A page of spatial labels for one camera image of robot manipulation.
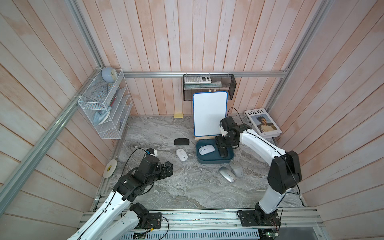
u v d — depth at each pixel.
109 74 0.79
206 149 0.98
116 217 0.45
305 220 0.75
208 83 0.90
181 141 1.04
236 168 0.89
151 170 0.54
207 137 1.00
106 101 0.77
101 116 0.81
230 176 0.86
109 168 0.92
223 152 0.98
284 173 0.47
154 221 0.73
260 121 1.11
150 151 0.66
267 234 0.70
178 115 1.19
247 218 0.73
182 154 0.95
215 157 0.96
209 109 0.88
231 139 0.67
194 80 0.90
